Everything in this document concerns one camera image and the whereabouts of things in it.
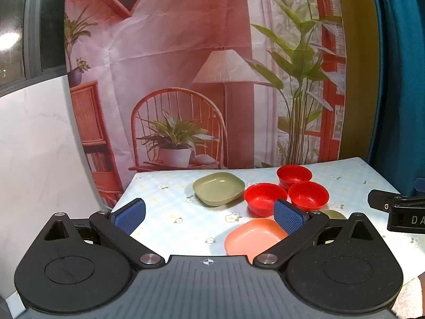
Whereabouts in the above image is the orange square plate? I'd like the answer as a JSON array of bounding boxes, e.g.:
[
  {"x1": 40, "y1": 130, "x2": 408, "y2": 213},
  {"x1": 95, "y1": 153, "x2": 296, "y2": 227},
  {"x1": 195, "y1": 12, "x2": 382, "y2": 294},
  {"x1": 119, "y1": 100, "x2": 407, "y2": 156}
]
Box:
[{"x1": 224, "y1": 218, "x2": 289, "y2": 260}]

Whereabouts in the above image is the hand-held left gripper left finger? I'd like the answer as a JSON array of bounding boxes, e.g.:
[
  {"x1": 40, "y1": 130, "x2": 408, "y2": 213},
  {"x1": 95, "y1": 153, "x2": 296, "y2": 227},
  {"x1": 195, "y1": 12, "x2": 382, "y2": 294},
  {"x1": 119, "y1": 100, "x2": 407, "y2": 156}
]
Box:
[{"x1": 41, "y1": 198, "x2": 165, "y2": 270}]

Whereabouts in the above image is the person's right forearm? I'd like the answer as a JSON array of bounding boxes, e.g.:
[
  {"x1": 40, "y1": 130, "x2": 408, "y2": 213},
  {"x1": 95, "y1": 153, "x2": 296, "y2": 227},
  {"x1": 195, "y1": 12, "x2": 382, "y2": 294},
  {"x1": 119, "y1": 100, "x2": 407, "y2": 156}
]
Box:
[{"x1": 395, "y1": 271, "x2": 425, "y2": 319}]

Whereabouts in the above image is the green square plate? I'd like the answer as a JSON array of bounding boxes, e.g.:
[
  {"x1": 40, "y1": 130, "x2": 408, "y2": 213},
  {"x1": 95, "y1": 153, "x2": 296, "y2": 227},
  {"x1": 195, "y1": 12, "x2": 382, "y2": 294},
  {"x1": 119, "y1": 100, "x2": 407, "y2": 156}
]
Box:
[{"x1": 193, "y1": 172, "x2": 247, "y2": 207}]

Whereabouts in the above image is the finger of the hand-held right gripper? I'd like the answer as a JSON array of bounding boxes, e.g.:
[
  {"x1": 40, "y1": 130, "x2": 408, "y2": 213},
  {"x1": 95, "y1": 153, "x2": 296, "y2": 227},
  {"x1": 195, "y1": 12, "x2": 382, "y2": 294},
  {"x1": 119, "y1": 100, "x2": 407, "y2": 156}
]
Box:
[{"x1": 367, "y1": 189, "x2": 425, "y2": 211}]

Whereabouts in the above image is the floral tablecloth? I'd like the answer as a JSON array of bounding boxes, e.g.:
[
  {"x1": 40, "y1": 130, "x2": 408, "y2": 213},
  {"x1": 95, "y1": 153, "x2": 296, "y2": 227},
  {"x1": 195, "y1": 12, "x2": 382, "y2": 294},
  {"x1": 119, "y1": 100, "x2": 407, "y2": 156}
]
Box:
[{"x1": 109, "y1": 157, "x2": 425, "y2": 275}]

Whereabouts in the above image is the green dish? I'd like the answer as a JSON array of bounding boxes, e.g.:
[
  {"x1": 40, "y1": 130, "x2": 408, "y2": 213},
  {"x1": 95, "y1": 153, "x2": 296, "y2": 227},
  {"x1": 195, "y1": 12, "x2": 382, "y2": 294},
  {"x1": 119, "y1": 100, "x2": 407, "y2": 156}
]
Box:
[{"x1": 320, "y1": 209, "x2": 348, "y2": 220}]

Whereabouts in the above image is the printed room backdrop cloth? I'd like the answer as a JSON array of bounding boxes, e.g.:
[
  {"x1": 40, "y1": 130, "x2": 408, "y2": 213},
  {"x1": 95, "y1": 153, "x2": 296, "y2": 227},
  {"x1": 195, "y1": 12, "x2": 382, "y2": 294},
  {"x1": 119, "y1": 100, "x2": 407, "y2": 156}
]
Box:
[{"x1": 64, "y1": 0, "x2": 348, "y2": 208}]

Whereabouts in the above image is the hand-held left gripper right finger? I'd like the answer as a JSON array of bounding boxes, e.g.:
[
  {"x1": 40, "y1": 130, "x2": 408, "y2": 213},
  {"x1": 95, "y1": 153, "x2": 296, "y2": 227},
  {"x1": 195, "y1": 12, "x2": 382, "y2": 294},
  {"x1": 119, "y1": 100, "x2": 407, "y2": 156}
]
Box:
[{"x1": 253, "y1": 199, "x2": 382, "y2": 270}]

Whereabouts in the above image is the red bowl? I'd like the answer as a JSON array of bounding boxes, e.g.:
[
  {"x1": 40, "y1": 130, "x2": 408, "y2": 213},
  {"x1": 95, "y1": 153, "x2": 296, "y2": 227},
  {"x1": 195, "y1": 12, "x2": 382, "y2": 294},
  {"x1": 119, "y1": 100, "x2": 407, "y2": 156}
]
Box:
[
  {"x1": 277, "y1": 165, "x2": 313, "y2": 191},
  {"x1": 288, "y1": 181, "x2": 329, "y2": 212},
  {"x1": 244, "y1": 183, "x2": 288, "y2": 217}
]

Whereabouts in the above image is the dark window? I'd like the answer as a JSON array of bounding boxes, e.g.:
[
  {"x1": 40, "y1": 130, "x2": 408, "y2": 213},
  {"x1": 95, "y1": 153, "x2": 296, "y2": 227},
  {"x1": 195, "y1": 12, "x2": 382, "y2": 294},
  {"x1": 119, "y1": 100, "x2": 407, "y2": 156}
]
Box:
[{"x1": 0, "y1": 0, "x2": 69, "y2": 98}]

